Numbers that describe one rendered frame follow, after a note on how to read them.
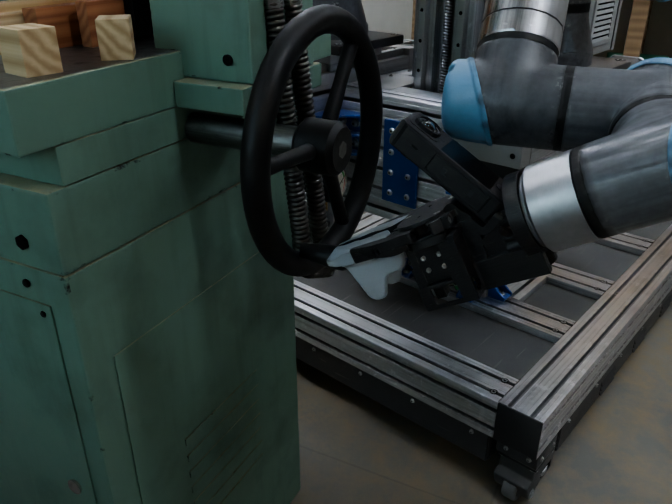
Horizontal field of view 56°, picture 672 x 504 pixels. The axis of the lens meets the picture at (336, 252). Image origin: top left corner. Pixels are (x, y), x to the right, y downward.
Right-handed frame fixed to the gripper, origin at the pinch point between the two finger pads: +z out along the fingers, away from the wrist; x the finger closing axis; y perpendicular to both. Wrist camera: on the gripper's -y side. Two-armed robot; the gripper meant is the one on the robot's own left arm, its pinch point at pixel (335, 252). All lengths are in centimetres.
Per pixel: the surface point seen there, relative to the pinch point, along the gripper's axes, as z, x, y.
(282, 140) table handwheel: 4.6, 6.8, -12.2
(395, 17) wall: 118, 336, -52
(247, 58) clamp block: 4.5, 7.5, -21.6
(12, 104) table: 13.1, -14.9, -24.8
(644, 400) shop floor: 3, 94, 81
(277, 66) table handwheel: -4.3, -1.5, -18.1
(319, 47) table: 14.0, 40.4, -22.9
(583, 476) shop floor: 11, 61, 77
